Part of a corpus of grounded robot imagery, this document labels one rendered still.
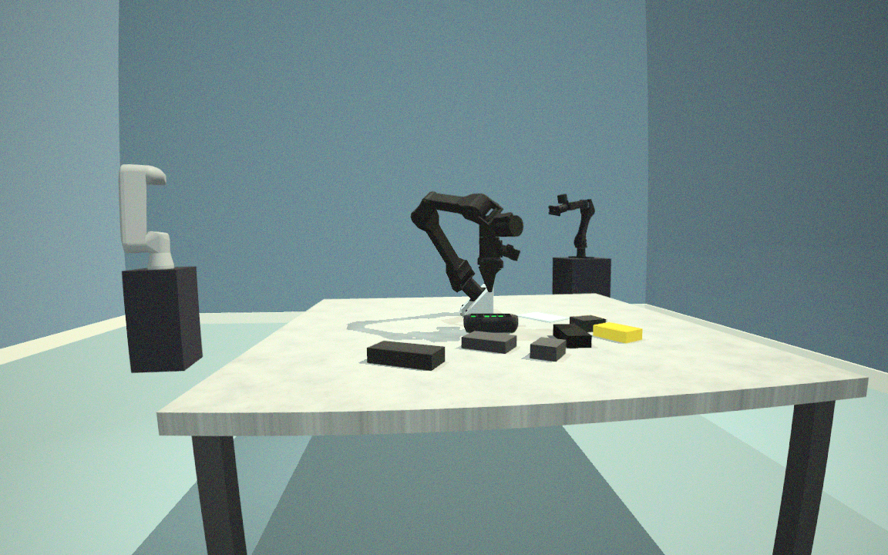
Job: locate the yellow rectangular block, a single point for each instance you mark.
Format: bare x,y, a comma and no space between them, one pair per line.
622,333

